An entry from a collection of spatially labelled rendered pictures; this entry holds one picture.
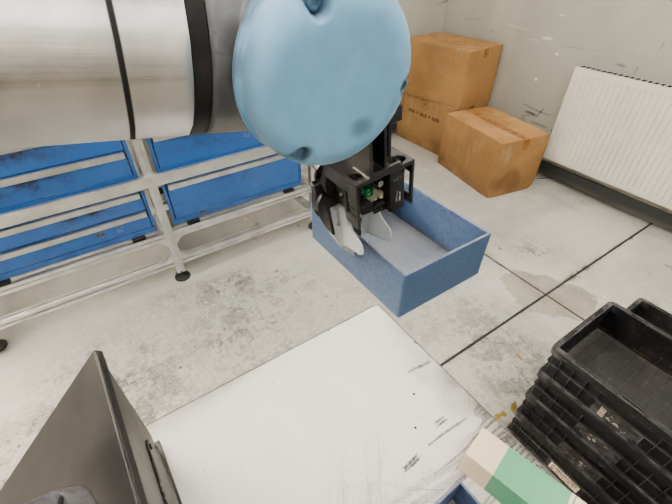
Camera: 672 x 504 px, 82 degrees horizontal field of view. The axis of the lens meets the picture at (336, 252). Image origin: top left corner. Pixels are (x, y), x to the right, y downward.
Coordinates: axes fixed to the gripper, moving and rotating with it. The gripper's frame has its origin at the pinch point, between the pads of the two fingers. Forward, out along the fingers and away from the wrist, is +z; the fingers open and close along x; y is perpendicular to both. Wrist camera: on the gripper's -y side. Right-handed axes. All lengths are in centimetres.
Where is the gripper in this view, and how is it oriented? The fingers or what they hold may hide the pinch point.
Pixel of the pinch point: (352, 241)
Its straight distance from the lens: 50.3
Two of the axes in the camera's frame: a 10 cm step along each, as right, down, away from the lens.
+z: 1.0, 7.3, 6.8
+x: 8.4, -4.3, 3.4
